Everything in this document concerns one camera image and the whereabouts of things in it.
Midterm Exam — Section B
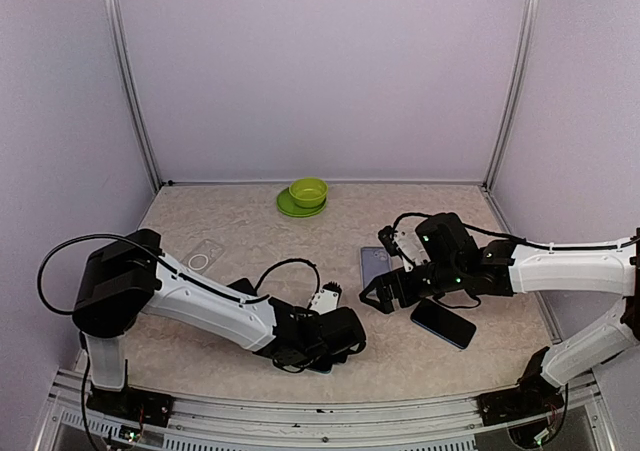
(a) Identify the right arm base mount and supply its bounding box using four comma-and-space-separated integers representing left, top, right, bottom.
477, 377, 565, 426

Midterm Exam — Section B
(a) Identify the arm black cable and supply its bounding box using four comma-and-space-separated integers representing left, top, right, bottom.
37, 234, 161, 317
392, 212, 639, 252

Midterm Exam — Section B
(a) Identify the left clear phone case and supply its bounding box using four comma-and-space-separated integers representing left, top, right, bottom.
181, 239, 224, 274

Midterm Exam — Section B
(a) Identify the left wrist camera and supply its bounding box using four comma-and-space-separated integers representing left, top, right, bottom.
307, 281, 342, 315

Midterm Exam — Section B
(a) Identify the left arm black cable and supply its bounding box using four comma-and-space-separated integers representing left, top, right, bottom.
37, 234, 161, 317

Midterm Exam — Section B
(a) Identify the green bowl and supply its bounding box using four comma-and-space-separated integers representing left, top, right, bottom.
289, 177, 329, 208

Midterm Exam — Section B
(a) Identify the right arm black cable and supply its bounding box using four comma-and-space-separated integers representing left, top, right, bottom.
392, 212, 639, 252

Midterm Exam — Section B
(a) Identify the left aluminium frame post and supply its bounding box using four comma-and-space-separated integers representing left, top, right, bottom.
104, 0, 163, 194

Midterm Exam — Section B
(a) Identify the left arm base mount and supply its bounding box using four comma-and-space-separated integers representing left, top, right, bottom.
87, 387, 174, 428

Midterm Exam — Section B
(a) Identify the aluminium frame post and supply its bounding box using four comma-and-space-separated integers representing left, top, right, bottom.
483, 0, 540, 194
104, 0, 163, 194

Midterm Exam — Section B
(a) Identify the right aluminium frame post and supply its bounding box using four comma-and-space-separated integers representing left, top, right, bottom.
483, 0, 540, 194

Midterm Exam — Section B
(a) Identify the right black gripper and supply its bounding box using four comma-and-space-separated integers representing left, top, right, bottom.
360, 259, 464, 314

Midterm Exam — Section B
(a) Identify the black phone blue edge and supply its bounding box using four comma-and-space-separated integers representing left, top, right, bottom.
410, 300, 477, 350

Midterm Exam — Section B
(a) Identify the black phone light edge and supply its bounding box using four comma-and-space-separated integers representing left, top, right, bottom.
309, 360, 333, 374

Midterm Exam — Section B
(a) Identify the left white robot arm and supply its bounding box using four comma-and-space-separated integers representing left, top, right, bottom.
72, 229, 366, 416

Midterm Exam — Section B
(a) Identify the green saucer plate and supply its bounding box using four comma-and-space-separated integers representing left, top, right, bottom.
276, 188, 327, 218

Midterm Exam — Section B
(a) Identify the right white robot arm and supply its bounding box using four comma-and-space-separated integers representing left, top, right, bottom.
359, 212, 639, 415

